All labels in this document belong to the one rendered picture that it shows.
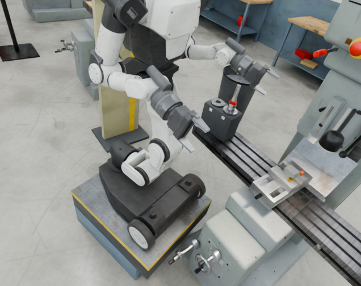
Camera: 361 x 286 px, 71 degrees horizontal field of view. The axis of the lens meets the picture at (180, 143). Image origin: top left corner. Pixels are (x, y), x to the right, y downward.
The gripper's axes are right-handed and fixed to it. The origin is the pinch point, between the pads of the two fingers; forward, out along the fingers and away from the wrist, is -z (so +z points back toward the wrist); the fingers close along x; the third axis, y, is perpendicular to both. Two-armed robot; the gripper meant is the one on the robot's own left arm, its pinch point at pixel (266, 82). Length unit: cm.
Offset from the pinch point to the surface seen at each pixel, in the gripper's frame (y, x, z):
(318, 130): -11.6, 3.8, -29.1
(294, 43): 457, -180, 23
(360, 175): 25, -27, -73
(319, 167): 23, -39, -56
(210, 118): 7, -49, 15
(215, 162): 66, -157, -7
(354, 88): -6.2, 22.9, -26.4
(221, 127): 5.4, -46.7, 5.1
